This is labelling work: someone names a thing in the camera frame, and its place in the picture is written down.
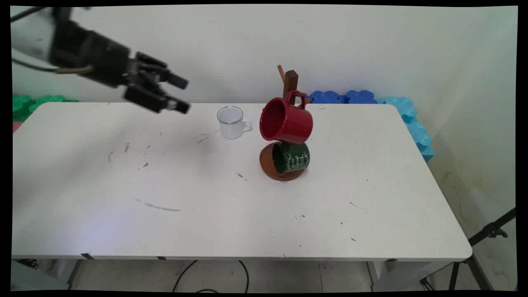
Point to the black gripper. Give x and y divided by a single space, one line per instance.
95 53

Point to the red speckled mug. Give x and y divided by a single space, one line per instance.
295 123

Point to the white enamel mug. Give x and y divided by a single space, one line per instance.
232 123

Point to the green foam puzzle mat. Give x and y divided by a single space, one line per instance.
31 105

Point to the brown wooden mug tree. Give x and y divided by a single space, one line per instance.
291 79

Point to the pink foam mat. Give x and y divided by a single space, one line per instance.
15 126

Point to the green mug with white print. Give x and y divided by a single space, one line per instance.
293 159

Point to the blue foam puzzle mat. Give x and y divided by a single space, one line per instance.
330 97

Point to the grey table leg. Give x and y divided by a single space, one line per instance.
74 270
376 272

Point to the cyan foam puzzle mat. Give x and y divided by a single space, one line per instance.
412 119

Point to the black tripod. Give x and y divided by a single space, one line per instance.
478 237

